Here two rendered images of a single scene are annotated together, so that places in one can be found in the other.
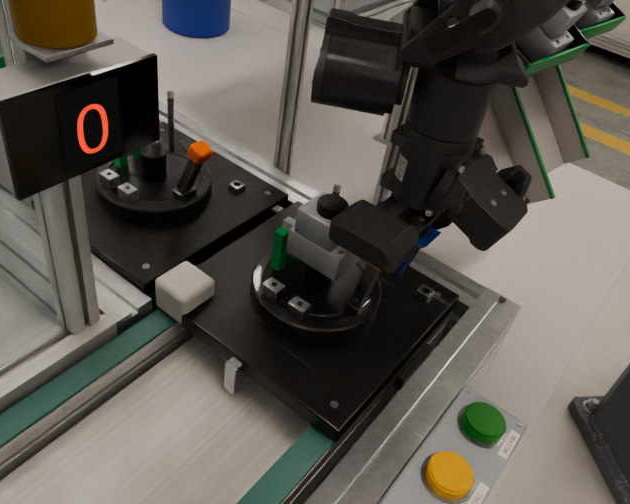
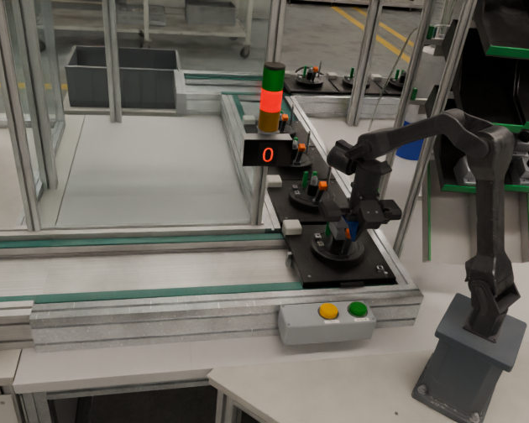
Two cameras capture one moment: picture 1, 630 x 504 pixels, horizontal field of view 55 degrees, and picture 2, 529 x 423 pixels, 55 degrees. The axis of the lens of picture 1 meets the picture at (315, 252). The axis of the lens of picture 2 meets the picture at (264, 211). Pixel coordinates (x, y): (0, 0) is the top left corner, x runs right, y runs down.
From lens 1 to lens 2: 0.84 m
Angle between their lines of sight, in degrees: 37
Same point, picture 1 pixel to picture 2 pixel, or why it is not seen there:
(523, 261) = not seen: hidden behind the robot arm
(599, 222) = not seen: outside the picture
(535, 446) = (398, 356)
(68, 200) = (262, 177)
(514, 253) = not seen: hidden behind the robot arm
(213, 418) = (275, 270)
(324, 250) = (335, 226)
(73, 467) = (227, 258)
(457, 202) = (357, 208)
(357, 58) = (338, 154)
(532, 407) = (412, 347)
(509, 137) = (471, 229)
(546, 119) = (518, 235)
